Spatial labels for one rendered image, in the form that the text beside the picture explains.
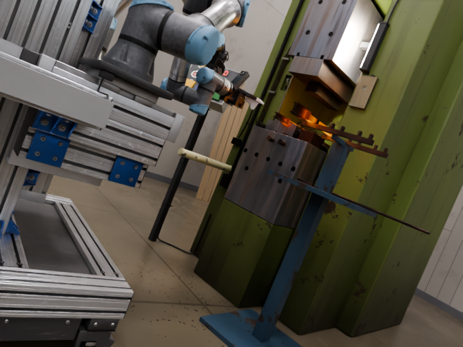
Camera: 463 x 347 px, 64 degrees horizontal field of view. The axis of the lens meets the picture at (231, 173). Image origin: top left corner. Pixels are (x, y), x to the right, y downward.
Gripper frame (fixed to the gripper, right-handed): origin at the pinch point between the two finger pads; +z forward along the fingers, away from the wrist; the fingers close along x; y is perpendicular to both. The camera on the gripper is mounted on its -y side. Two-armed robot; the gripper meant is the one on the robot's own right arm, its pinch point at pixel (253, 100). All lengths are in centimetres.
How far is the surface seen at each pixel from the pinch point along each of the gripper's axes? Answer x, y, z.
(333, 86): 7, -29, 48
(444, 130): 58, -29, 90
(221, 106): -37.5, 4.7, 16.4
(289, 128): 3.9, 3.5, 30.7
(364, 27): 12, -64, 47
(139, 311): 18, 100, -34
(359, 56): 12, -50, 54
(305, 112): 36.2, 1.1, -7.0
